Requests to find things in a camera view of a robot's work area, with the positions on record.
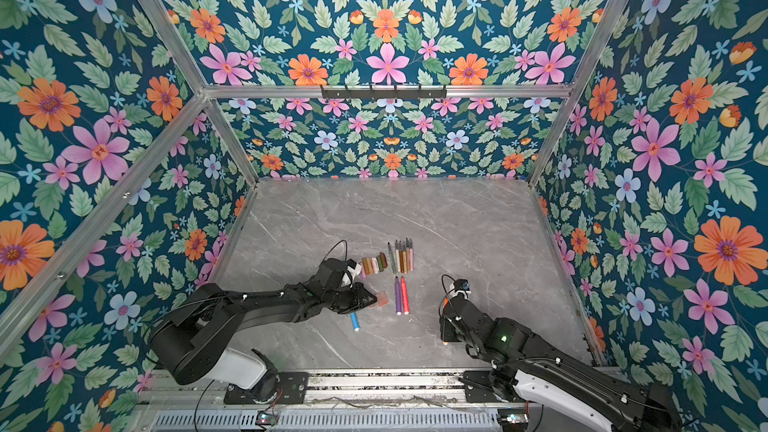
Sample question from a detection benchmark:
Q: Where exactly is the ochre brown marker pen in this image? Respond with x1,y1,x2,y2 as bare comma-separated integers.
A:
402,238,412,273

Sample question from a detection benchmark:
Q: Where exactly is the light pink marker pen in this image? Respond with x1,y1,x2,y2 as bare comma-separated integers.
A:
394,240,404,273

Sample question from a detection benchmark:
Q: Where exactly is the aluminium front rail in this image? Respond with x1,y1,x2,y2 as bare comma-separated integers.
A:
137,368,634,409

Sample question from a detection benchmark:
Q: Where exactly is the blue marker pen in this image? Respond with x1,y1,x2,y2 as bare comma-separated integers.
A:
350,312,360,331

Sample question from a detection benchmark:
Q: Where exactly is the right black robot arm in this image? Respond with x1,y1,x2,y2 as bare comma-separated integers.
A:
439,292,683,431

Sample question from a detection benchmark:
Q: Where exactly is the red marker pen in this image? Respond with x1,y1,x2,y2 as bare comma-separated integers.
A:
399,277,410,315

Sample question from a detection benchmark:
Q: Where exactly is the ochre pen cap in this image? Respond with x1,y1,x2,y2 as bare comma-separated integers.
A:
363,257,373,276

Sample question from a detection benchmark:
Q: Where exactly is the white vented cable duct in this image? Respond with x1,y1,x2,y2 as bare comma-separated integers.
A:
146,408,501,431

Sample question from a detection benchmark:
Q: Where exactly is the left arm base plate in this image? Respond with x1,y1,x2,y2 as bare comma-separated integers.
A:
224,372,309,405

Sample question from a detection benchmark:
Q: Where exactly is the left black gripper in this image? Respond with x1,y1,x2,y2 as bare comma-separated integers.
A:
323,281,381,315

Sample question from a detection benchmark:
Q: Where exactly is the purple marker pen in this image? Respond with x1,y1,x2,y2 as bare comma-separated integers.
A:
394,276,403,316

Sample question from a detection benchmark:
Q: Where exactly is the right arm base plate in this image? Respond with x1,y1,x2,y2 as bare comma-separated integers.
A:
458,369,524,403

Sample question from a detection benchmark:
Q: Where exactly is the dark green brown marker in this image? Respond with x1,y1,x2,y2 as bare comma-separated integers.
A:
387,242,399,274

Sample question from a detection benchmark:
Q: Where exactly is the black hook bar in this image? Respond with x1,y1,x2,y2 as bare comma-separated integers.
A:
320,86,448,100

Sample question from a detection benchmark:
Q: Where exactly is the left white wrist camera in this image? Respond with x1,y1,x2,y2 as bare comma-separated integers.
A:
341,259,362,286

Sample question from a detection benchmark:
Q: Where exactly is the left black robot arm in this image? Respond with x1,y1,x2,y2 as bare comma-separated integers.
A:
148,258,377,402

